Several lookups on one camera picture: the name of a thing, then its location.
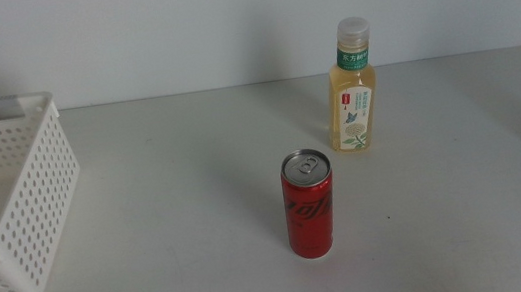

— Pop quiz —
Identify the red cola can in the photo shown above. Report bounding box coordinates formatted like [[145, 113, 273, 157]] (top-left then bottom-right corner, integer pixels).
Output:
[[276, 145, 344, 263]]

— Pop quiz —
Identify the yellow tea bottle green label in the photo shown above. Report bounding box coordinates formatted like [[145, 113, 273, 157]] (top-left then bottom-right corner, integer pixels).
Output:
[[314, 14, 387, 155]]

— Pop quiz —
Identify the white perforated plastic basket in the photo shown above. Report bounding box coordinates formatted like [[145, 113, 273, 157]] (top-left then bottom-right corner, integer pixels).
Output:
[[0, 86, 97, 292]]

